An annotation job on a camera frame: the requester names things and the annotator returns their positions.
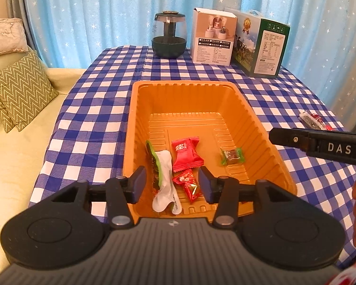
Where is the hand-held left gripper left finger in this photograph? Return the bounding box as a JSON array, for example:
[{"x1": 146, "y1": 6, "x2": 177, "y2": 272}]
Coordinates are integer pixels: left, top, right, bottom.
[{"x1": 28, "y1": 166, "x2": 148, "y2": 230}]

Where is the red snack packet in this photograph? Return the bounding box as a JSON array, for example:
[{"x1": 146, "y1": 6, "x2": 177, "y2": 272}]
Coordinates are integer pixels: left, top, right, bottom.
[{"x1": 171, "y1": 137, "x2": 204, "y2": 173}]

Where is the grey curtain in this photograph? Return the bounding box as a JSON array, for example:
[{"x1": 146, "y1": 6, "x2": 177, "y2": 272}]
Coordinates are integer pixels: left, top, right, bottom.
[{"x1": 4, "y1": 0, "x2": 27, "y2": 48}]

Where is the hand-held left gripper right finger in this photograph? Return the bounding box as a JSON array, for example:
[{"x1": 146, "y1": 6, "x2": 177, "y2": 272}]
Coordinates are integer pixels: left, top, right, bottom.
[{"x1": 198, "y1": 166, "x2": 319, "y2": 230}]

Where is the long white green packet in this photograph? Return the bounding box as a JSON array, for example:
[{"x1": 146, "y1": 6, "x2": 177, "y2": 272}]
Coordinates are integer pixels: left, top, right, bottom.
[{"x1": 145, "y1": 140, "x2": 182, "y2": 215}]

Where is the green candy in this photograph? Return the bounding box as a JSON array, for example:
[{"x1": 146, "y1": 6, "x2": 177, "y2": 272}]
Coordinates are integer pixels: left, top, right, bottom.
[{"x1": 220, "y1": 147, "x2": 244, "y2": 166}]

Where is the pale yellow sofa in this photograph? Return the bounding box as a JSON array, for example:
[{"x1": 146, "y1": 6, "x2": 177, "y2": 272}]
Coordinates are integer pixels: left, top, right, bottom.
[{"x1": 0, "y1": 50, "x2": 83, "y2": 274}]

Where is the green zigzag cushion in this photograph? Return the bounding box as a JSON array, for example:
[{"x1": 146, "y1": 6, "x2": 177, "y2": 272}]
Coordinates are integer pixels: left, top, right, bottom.
[
  {"x1": 0, "y1": 50, "x2": 59, "y2": 131},
  {"x1": 0, "y1": 77, "x2": 17, "y2": 133}
]

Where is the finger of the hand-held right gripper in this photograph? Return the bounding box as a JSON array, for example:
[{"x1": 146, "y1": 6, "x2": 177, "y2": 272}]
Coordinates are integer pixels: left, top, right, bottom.
[{"x1": 269, "y1": 127, "x2": 310, "y2": 155}]

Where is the red white printed clothing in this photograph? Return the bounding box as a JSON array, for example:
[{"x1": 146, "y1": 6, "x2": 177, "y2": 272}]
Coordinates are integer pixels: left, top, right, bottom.
[{"x1": 326, "y1": 261, "x2": 356, "y2": 285}]

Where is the orange plastic tray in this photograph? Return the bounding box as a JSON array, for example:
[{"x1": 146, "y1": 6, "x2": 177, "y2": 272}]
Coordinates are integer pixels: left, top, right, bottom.
[{"x1": 122, "y1": 80, "x2": 298, "y2": 219}]

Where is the white product box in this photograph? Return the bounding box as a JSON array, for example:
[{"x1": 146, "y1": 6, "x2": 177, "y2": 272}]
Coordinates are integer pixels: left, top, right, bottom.
[{"x1": 191, "y1": 7, "x2": 238, "y2": 66}]

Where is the white quilted pillow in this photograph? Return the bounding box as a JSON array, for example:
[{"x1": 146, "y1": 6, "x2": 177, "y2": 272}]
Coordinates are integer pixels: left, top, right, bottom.
[{"x1": 0, "y1": 18, "x2": 28, "y2": 57}]

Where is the clear dark snack bar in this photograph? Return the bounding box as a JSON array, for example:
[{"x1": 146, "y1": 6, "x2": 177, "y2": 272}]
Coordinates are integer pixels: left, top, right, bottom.
[{"x1": 299, "y1": 110, "x2": 327, "y2": 129}]

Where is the green milk carton box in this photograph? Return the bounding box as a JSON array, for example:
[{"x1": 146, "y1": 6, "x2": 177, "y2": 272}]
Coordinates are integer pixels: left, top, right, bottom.
[{"x1": 224, "y1": 7, "x2": 291, "y2": 79}]

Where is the blue star curtain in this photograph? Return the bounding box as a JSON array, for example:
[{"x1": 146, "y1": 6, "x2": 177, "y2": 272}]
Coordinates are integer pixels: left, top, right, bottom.
[{"x1": 22, "y1": 0, "x2": 356, "y2": 119}]

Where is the blue white checkered tablecloth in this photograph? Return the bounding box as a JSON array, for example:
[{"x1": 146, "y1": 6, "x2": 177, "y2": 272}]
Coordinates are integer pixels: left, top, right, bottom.
[{"x1": 28, "y1": 45, "x2": 356, "y2": 271}]

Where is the dark green glass humidifier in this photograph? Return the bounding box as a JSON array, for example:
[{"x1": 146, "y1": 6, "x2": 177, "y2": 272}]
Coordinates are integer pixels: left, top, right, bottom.
[{"x1": 151, "y1": 11, "x2": 187, "y2": 59}]

